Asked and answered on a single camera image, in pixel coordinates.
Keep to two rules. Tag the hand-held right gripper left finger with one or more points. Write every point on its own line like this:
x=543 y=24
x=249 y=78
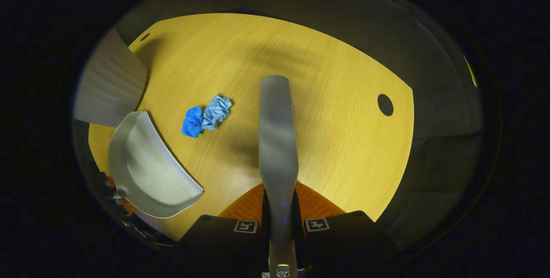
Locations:
x=265 y=226

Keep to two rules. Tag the dark blue paper trash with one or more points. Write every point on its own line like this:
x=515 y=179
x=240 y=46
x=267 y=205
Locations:
x=192 y=122

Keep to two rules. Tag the white dustpan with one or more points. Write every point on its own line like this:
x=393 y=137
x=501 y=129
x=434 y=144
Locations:
x=148 y=170

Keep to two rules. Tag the small white broom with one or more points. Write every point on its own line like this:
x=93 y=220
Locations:
x=278 y=140

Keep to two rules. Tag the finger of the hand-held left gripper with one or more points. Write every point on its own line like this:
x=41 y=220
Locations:
x=101 y=177
x=122 y=205

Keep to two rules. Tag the light blue paper trash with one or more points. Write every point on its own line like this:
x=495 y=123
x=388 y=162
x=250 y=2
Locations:
x=216 y=111

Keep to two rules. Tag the white ribbed garbage bin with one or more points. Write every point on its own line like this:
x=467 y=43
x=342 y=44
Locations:
x=111 y=84

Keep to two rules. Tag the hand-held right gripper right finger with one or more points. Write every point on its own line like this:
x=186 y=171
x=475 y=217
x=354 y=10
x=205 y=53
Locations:
x=298 y=226

